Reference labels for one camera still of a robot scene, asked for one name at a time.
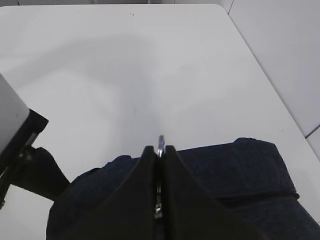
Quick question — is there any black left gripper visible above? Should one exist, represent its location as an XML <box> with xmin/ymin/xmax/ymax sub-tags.
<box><xmin>0</xmin><ymin>146</ymin><xmax>70</xmax><ymax>207</ymax></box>

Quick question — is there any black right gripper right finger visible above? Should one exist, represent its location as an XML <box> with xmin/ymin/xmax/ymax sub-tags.
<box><xmin>162</xmin><ymin>145</ymin><xmax>250</xmax><ymax>240</ymax></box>

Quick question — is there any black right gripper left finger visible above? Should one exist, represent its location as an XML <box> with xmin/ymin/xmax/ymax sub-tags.
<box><xmin>62</xmin><ymin>146</ymin><xmax>157</xmax><ymax>240</ymax></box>

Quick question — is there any silver zipper pull ring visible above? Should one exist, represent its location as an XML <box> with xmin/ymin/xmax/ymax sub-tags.
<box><xmin>154</xmin><ymin>134</ymin><xmax>166</xmax><ymax>220</ymax></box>

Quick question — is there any dark navy lunch bag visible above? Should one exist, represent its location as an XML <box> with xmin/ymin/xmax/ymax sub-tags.
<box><xmin>46</xmin><ymin>138</ymin><xmax>320</xmax><ymax>240</ymax></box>

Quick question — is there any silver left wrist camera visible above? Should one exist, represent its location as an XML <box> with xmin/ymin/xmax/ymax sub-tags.
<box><xmin>0</xmin><ymin>76</ymin><xmax>49</xmax><ymax>162</ymax></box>

